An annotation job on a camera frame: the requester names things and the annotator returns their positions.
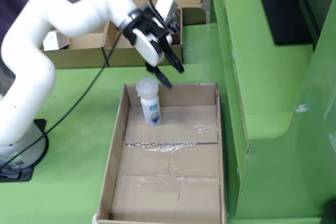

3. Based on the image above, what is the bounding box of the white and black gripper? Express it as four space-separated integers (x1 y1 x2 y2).
123 18 185 89

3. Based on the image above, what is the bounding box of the cow print carton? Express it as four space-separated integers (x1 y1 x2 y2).
42 30 70 51

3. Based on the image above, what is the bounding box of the small dark red box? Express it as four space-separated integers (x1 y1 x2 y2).
171 24 182 46

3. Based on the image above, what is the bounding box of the cardboard box with products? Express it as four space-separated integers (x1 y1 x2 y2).
102 7 207 67

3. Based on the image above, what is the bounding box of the tall white product box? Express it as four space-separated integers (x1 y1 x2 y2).
155 0 179 25

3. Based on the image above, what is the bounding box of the empty brown cardboard box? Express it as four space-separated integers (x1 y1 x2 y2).
39 20 111 69

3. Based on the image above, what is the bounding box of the large cardboard tray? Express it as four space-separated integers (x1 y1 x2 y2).
96 81 227 224

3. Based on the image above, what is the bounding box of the white shoe spray bottle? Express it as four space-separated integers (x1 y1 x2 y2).
135 77 161 127

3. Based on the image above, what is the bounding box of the green metal machine housing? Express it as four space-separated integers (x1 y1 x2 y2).
209 0 336 224

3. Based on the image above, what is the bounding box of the black flat panel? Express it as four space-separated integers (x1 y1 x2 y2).
253 0 321 46

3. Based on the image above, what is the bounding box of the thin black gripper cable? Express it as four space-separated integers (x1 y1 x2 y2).
0 32 123 169

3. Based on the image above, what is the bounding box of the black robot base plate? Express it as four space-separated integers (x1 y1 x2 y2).
0 119 50 183

